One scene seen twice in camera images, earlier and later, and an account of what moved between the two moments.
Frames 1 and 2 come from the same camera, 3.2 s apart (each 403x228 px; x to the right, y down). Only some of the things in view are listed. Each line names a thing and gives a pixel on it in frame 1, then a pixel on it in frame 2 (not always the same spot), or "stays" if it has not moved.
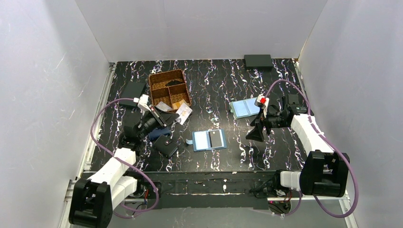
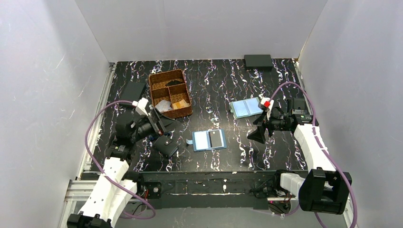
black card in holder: x=215 y=138 stays
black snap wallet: x=165 y=146 stays
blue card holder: x=207 y=140 stays
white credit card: x=184 y=112 -> x=163 y=105
